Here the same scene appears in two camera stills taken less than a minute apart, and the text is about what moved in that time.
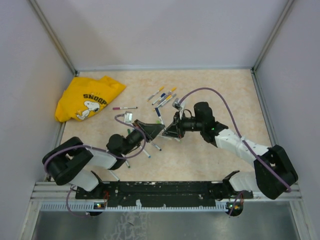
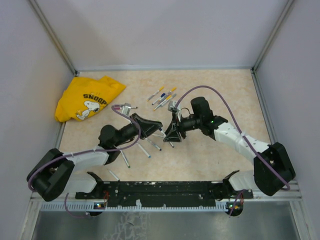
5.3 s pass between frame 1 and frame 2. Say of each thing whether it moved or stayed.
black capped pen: stayed
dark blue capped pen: moved
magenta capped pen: stayed
